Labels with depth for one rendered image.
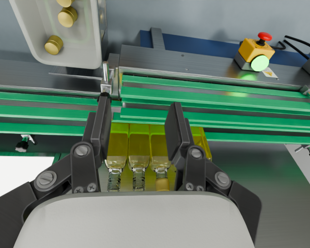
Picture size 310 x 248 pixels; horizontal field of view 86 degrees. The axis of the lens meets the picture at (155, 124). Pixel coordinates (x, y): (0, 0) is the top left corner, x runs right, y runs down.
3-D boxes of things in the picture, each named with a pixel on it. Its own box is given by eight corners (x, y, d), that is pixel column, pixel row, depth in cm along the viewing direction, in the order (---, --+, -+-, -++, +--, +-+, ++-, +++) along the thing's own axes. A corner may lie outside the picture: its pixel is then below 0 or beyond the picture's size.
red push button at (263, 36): (256, 47, 48) (263, 35, 46) (250, 41, 51) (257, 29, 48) (267, 49, 49) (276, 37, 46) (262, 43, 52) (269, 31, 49)
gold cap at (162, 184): (153, 182, 42) (154, 201, 40) (156, 177, 40) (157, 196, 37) (167, 182, 43) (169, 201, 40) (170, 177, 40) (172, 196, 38)
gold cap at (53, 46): (63, 49, 49) (58, 57, 46) (49, 45, 48) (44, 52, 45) (63, 38, 47) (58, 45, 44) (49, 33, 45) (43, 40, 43)
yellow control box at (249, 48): (232, 57, 57) (241, 70, 52) (245, 35, 51) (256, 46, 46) (250, 59, 58) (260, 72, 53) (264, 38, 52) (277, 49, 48)
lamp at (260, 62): (246, 67, 51) (251, 72, 50) (256, 52, 48) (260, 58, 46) (259, 68, 52) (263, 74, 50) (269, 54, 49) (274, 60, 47)
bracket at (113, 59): (108, 80, 53) (106, 95, 49) (107, 52, 46) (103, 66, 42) (120, 81, 54) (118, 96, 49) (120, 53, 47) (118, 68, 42)
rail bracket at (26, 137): (38, 124, 58) (21, 159, 50) (30, 111, 53) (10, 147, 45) (50, 125, 59) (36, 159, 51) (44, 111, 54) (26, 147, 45)
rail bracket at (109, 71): (107, 99, 50) (101, 133, 42) (102, 45, 38) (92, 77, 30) (116, 100, 51) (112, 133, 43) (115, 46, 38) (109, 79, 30)
